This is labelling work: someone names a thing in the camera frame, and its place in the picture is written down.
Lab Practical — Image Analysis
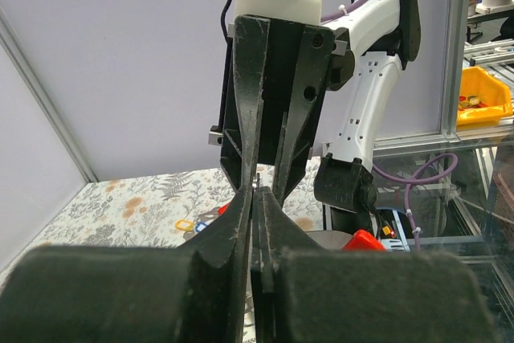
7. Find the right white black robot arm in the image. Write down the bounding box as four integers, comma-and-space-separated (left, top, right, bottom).
218, 0, 420, 235

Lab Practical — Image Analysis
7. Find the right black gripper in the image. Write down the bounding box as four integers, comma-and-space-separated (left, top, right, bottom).
214, 15, 350, 204

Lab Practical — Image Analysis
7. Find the grey red key ring holder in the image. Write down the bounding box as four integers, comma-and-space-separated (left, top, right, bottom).
251, 172, 263, 218

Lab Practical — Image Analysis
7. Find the yellow key tag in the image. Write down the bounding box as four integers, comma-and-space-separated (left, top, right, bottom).
175, 219, 195, 232

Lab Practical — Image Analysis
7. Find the blue key tag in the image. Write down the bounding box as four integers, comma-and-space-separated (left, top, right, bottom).
194, 222, 208, 234

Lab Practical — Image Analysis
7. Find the yellow storage bin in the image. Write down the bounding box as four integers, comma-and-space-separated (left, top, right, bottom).
456, 66, 513, 128

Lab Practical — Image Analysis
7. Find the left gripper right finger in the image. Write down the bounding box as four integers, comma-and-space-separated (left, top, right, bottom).
252, 188, 500, 342

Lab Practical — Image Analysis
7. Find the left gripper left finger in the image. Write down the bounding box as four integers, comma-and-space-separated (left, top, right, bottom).
1, 187, 253, 342

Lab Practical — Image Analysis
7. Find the red key tag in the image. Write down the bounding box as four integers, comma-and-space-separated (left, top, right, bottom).
217, 203, 230, 215

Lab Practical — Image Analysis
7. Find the red plastic part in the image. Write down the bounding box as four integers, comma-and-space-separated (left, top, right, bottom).
343, 230, 386, 251

